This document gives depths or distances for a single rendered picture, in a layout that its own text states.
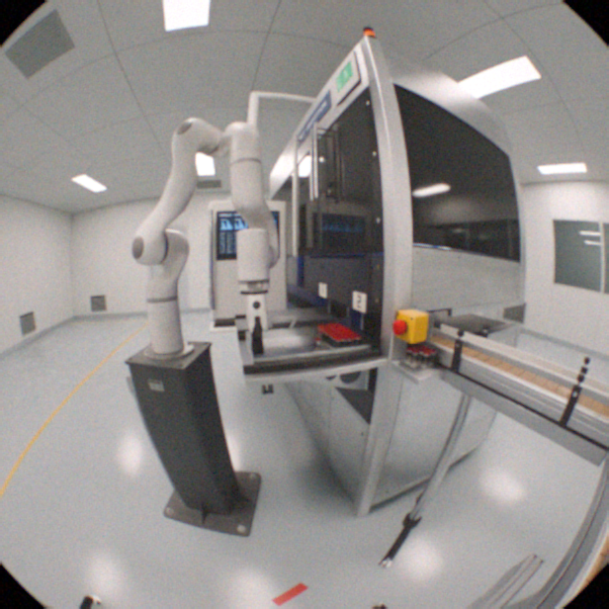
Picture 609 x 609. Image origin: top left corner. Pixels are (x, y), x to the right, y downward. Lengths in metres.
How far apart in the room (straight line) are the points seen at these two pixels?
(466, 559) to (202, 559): 1.15
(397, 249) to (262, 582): 1.32
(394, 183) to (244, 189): 0.40
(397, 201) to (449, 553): 1.43
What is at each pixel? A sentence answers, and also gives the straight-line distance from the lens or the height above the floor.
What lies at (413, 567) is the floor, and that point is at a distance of 1.26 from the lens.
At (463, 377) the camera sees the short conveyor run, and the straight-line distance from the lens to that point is 0.68.
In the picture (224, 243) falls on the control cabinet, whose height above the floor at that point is 1.27.
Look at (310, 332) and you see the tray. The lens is 0.94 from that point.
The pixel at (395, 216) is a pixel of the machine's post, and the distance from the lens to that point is 0.69.
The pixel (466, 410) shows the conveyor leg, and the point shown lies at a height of 0.77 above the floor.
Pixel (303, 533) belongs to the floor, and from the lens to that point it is 1.28.
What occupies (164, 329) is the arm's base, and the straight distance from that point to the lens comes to 0.84.
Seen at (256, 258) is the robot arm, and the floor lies 1.16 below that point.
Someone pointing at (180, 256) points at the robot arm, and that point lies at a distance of 0.88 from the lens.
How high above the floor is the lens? 1.16
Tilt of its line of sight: 10 degrees down
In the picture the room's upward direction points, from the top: straight up
